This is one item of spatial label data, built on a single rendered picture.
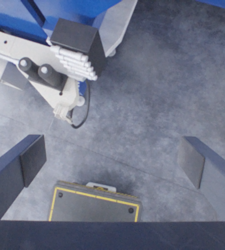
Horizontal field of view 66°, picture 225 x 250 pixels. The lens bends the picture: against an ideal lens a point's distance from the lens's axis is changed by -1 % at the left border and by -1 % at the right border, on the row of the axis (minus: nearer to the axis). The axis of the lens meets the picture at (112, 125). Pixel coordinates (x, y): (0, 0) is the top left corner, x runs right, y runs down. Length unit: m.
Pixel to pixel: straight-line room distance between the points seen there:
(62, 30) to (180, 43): 1.45
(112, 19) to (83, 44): 0.38
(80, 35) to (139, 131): 1.16
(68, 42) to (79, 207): 1.15
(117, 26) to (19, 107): 1.40
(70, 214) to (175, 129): 1.15
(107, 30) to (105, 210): 1.19
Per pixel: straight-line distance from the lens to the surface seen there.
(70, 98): 0.95
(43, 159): 0.17
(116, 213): 1.45
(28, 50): 1.15
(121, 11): 1.06
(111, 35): 0.99
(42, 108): 1.93
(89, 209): 1.47
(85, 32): 0.72
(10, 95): 2.16
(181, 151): 0.17
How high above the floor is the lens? 1.67
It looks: 81 degrees down
